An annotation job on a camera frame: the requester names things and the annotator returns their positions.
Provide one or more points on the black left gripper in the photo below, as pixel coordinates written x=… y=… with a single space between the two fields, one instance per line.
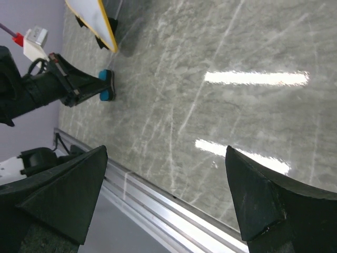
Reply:
x=54 y=78

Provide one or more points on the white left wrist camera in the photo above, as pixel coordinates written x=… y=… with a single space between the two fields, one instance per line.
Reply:
x=33 y=43

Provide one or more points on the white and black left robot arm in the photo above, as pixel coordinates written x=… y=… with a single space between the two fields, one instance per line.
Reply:
x=15 y=99

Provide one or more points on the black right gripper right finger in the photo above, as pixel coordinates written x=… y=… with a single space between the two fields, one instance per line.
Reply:
x=276 y=213

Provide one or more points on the black whiteboard foot right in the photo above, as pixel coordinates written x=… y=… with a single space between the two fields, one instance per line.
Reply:
x=100 y=43

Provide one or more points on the black whiteboard foot left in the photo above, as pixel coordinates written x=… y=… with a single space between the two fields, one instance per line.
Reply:
x=80 y=22

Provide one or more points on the blue whiteboard eraser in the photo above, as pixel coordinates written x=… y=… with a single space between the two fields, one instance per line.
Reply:
x=108 y=77

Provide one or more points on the aluminium front rail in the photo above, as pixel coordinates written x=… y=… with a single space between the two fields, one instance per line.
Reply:
x=134 y=215

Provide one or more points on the yellow framed whiteboard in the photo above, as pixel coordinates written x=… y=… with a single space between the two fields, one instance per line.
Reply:
x=100 y=18

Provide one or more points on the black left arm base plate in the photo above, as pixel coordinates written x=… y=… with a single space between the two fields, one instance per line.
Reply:
x=41 y=159

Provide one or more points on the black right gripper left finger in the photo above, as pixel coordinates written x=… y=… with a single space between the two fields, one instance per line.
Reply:
x=50 y=211

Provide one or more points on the black whiteboard foot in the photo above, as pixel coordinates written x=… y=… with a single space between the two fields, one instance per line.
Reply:
x=80 y=22
x=100 y=43

